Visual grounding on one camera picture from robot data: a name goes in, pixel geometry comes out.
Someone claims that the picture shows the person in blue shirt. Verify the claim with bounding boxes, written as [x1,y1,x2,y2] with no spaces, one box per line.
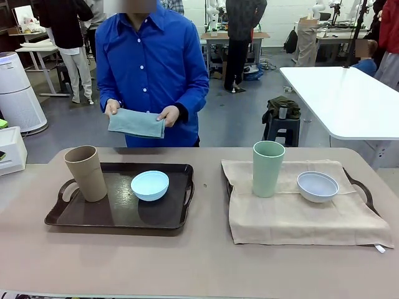
[95,2,210,148]

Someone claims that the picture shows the person in red jacket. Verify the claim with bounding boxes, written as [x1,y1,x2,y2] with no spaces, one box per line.
[373,0,399,91]

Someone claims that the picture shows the person's right hand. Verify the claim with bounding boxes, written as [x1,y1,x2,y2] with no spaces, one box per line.
[104,99,123,120]

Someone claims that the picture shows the white foam box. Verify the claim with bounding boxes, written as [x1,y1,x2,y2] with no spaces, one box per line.
[0,126,27,177]

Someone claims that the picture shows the person in plaid shirt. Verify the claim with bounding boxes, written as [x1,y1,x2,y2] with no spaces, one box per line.
[158,0,185,16]

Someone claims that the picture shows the person in dark clothes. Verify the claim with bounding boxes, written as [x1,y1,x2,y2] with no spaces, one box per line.
[223,0,268,93]

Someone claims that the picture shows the dark brown handled tray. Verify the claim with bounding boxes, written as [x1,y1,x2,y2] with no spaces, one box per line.
[226,167,383,219]
[44,162,196,230]

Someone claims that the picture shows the wooden top workbench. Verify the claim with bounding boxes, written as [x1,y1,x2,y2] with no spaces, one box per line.
[200,31,271,77]

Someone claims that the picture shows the grey white bowl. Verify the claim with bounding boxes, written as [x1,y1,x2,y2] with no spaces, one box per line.
[296,171,340,204]

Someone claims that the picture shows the person black top beige trousers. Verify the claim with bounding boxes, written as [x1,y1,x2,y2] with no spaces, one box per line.
[32,0,94,105]

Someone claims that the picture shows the tall brown cup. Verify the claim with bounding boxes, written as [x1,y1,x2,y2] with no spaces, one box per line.
[64,145,108,202]

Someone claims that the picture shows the white desk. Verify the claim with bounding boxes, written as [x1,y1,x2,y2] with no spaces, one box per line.
[14,39,72,97]

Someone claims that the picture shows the person's left hand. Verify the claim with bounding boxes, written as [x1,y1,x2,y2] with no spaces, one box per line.
[156,105,182,128]

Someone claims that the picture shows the black tripod pole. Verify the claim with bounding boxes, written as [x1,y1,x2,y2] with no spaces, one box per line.
[342,0,368,70]

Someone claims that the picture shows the beige covered stand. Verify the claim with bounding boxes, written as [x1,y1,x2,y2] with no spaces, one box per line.
[294,17,319,68]

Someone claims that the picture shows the white table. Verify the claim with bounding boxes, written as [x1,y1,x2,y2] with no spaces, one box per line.
[279,66,399,171]

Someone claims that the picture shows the beige cloth mat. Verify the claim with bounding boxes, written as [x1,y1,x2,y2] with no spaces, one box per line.
[220,159,395,254]

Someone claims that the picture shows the teal cloth mat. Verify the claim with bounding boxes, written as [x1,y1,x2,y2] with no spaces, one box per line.
[107,108,166,140]

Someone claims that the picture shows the olive green jacket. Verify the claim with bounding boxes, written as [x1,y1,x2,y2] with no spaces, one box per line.
[261,95,302,124]

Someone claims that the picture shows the tall pale green cup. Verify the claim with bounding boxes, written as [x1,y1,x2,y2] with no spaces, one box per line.
[252,140,286,199]

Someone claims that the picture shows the white air purifier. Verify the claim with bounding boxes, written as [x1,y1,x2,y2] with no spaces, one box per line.
[0,52,49,135]

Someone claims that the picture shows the person's left forearm blue sleeve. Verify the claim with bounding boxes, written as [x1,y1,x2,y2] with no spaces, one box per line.
[177,77,210,123]

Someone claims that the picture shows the light blue bowl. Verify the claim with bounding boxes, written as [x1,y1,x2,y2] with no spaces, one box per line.
[130,170,170,202]

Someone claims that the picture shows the seated person blue top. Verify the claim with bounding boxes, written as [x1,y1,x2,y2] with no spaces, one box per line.
[352,39,378,77]

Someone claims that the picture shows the black plastic stool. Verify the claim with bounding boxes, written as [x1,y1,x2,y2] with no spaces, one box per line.
[263,116,302,147]

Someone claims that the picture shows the black backpack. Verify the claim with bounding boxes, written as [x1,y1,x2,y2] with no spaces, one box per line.
[283,27,299,54]

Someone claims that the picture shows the person's right forearm blue sleeve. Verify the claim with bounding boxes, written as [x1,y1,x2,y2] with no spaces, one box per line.
[95,71,125,113]

